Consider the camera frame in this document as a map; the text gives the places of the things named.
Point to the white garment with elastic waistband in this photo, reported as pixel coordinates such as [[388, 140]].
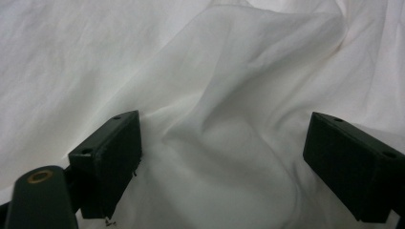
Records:
[[223, 79]]

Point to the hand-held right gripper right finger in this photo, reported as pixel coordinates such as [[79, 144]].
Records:
[[350, 162]]

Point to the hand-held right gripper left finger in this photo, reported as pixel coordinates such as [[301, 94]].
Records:
[[108, 159]]

